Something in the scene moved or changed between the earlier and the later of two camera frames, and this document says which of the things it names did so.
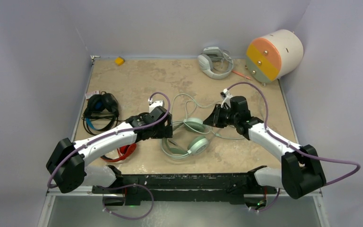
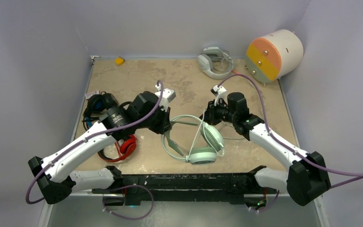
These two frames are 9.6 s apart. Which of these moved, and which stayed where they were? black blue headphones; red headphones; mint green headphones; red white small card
Moved: mint green headphones
Stayed: red white small card; black blue headphones; red headphones
